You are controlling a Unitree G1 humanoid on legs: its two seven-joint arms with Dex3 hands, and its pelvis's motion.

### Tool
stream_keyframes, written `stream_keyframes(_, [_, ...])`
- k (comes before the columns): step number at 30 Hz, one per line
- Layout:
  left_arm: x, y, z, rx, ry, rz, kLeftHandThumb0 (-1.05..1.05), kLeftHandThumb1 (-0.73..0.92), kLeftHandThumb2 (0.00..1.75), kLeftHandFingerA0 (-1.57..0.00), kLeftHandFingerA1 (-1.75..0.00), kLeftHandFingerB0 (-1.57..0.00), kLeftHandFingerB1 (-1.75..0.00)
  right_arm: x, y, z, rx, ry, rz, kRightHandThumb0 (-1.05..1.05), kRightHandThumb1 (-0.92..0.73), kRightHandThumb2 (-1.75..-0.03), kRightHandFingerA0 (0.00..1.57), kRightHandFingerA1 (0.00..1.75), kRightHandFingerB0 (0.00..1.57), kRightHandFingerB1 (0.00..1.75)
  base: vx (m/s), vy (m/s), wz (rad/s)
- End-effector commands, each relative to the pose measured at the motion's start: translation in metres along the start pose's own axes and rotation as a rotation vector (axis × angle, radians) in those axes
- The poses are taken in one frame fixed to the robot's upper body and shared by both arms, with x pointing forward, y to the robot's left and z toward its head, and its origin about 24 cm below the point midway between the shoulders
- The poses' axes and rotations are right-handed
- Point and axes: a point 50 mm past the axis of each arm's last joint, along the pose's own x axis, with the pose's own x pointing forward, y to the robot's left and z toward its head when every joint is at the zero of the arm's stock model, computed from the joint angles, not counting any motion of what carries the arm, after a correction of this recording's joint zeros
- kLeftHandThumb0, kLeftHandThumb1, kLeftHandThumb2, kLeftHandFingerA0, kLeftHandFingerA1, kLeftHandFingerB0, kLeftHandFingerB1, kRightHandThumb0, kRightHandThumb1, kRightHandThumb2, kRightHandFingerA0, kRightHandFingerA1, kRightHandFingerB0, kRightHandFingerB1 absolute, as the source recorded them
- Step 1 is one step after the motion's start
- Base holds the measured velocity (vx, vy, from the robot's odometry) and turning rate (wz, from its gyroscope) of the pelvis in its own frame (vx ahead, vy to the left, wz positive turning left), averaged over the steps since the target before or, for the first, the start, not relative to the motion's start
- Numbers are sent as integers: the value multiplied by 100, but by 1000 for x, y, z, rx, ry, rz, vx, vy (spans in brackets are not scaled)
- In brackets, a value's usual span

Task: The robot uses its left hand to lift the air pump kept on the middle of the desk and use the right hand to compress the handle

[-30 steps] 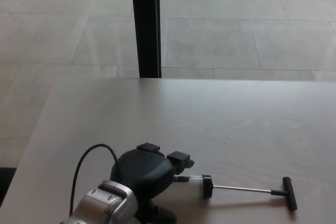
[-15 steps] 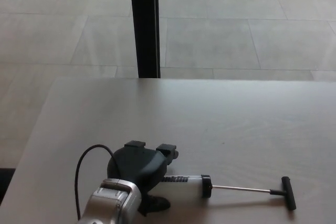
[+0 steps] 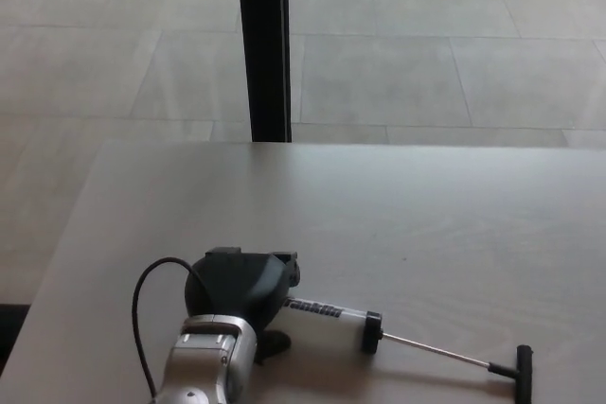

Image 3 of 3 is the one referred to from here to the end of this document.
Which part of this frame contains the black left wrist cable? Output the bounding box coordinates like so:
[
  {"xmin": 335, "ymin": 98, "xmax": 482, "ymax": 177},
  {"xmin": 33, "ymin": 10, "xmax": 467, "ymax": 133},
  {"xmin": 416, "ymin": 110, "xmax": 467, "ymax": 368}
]
[{"xmin": 132, "ymin": 256, "xmax": 209, "ymax": 398}]

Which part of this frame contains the white Franklin hand air pump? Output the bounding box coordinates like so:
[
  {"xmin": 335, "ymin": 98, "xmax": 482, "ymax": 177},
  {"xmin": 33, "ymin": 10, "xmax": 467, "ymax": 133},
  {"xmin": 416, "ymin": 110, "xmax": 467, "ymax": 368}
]
[{"xmin": 282, "ymin": 297, "xmax": 535, "ymax": 399}]

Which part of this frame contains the black vertical metal post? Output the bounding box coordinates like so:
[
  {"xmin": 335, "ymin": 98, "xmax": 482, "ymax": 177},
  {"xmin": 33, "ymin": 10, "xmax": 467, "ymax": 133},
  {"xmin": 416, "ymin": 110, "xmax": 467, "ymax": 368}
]
[{"xmin": 235, "ymin": 0, "xmax": 293, "ymax": 143}]

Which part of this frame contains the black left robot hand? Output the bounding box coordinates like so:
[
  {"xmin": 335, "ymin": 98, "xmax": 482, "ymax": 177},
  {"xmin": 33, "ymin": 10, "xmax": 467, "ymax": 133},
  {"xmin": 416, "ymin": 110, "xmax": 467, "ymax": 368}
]
[{"xmin": 183, "ymin": 246, "xmax": 302, "ymax": 367}]

